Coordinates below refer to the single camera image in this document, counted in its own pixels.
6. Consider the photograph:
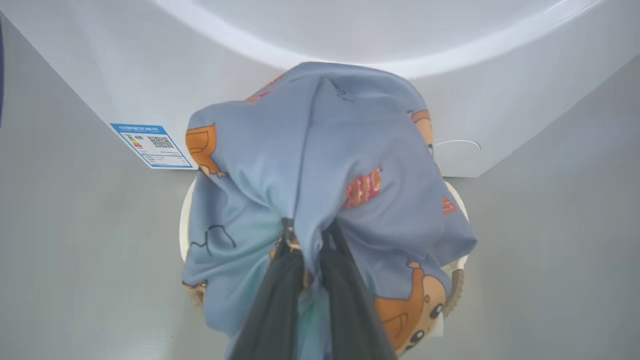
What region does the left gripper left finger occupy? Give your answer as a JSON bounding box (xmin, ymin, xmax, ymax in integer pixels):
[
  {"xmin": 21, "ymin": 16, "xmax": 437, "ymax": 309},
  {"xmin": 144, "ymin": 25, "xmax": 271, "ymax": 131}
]
[{"xmin": 229, "ymin": 250, "xmax": 305, "ymax": 360}]

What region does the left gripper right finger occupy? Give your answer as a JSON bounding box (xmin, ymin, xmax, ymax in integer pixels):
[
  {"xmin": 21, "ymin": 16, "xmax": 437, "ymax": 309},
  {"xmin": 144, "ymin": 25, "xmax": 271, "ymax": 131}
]
[{"xmin": 320, "ymin": 225, "xmax": 398, "ymax": 360}]

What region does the blue cartoon print garment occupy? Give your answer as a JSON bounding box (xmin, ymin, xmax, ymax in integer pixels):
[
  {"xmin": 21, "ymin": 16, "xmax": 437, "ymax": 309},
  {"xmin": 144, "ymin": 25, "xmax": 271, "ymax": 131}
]
[{"xmin": 181, "ymin": 61, "xmax": 478, "ymax": 360}]

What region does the white front-load washing machine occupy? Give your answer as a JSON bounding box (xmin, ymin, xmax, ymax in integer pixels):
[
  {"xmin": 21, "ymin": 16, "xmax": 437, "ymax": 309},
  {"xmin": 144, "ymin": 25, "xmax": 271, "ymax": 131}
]
[{"xmin": 0, "ymin": 0, "xmax": 640, "ymax": 178}]

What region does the cream perforated laundry basket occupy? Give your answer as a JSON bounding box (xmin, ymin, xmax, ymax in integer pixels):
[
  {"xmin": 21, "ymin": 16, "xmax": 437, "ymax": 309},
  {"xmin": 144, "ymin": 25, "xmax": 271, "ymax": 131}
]
[{"xmin": 179, "ymin": 177, "xmax": 471, "ymax": 336}]

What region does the blue energy label sticker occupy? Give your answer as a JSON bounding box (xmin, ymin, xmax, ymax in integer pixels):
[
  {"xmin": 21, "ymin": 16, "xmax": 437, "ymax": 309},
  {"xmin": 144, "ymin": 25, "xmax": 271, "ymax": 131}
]
[{"xmin": 110, "ymin": 123, "xmax": 197, "ymax": 170}]

